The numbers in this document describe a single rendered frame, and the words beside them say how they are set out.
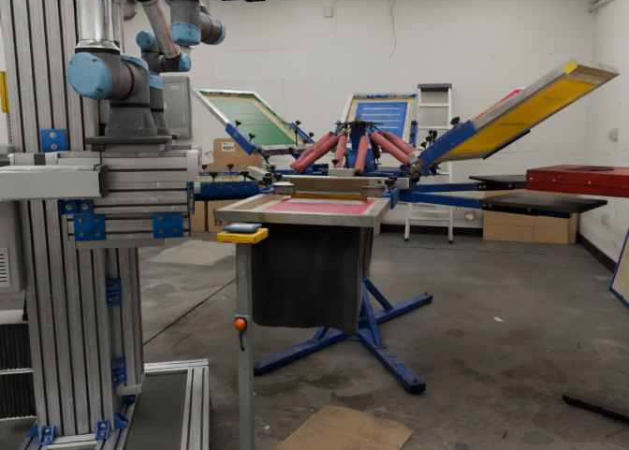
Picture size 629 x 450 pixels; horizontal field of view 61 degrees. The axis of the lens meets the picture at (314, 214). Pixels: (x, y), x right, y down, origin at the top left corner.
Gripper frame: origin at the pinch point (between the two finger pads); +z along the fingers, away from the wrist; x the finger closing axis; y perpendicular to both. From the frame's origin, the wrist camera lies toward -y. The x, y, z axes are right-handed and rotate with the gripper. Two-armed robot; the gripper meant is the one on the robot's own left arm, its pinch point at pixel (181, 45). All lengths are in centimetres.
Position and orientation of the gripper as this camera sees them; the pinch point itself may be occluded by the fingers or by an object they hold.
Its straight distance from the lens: 282.1
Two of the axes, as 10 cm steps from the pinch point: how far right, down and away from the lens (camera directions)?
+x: 9.6, 1.7, -2.0
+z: 2.3, -1.5, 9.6
